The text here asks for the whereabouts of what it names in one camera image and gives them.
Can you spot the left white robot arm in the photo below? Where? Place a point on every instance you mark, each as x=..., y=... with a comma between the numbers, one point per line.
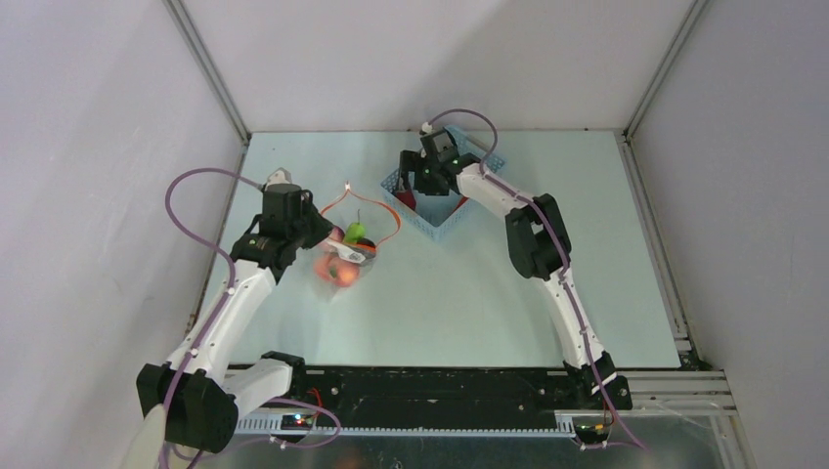
x=203, y=404

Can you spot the light blue perforated basket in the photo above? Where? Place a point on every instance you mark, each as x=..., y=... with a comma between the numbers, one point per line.
x=434, y=214

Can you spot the dark red toy fruit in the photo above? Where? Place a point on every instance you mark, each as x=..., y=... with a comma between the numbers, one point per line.
x=407, y=198

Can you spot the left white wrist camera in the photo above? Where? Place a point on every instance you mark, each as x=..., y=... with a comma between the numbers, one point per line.
x=280, y=177

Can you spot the orange peach toy fruit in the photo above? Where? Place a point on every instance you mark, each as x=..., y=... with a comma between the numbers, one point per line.
x=343, y=273

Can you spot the red toy chili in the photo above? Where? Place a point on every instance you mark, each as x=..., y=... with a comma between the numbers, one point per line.
x=460, y=204

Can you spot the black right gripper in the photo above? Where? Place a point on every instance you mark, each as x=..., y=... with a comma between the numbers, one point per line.
x=422, y=183

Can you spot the green toy pepper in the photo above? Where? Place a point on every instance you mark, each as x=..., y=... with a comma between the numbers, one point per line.
x=356, y=231

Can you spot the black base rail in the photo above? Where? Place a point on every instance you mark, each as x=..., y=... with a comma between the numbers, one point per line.
x=403, y=398

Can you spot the clear zip bag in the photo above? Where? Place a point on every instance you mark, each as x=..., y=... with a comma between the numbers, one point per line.
x=382, y=223

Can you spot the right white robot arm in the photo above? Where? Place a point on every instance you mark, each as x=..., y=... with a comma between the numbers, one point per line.
x=538, y=244

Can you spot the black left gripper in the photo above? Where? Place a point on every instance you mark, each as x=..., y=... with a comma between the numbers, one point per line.
x=322, y=226

